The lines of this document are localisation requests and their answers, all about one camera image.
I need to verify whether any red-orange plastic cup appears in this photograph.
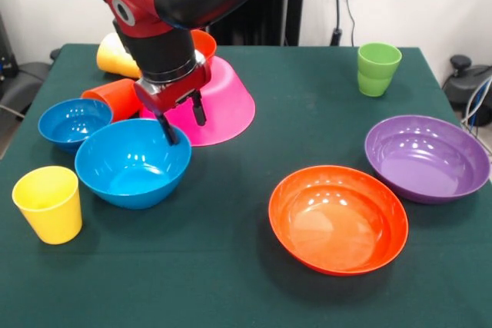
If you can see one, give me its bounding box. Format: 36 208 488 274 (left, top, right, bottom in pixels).
80 78 142 123

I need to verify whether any green plastic cup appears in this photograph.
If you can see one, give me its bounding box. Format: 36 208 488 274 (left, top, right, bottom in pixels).
357 41 403 98

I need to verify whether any purple plastic bowl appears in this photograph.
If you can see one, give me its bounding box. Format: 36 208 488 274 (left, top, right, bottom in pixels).
364 114 491 205

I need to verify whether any black hanging cable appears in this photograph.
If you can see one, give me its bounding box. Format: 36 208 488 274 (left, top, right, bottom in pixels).
330 0 357 47

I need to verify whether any large shallow orange bowl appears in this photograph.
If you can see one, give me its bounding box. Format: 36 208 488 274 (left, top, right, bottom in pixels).
268 165 410 277

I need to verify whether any dark green tablecloth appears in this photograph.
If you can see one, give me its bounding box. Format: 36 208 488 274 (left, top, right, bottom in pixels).
0 42 492 328

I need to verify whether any pink plastic bowl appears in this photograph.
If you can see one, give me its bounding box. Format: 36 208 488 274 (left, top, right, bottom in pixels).
138 55 257 147

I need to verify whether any light blue plastic bowl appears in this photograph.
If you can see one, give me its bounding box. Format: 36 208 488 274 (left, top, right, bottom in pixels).
74 118 193 210

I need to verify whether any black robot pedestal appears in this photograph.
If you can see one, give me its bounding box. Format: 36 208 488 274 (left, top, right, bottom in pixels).
207 0 311 47

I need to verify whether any small orange bowl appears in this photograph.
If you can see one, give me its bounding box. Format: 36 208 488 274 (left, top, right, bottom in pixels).
190 29 218 61

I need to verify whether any small dark blue bowl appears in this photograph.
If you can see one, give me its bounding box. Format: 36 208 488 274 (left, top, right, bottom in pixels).
38 98 114 154

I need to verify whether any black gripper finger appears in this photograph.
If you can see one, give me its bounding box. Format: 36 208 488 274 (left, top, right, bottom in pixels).
155 111 181 147
189 88 208 128

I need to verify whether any tangle of floor cables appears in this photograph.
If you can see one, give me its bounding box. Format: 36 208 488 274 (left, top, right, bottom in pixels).
460 76 492 131

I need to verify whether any lemon yellow plastic cup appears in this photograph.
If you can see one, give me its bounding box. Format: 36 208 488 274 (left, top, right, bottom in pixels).
12 165 83 246

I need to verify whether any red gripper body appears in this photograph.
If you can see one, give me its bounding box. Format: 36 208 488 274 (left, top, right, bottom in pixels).
133 57 213 121

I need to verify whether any golden yellow plastic cup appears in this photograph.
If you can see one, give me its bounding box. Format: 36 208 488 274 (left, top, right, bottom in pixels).
95 31 141 79

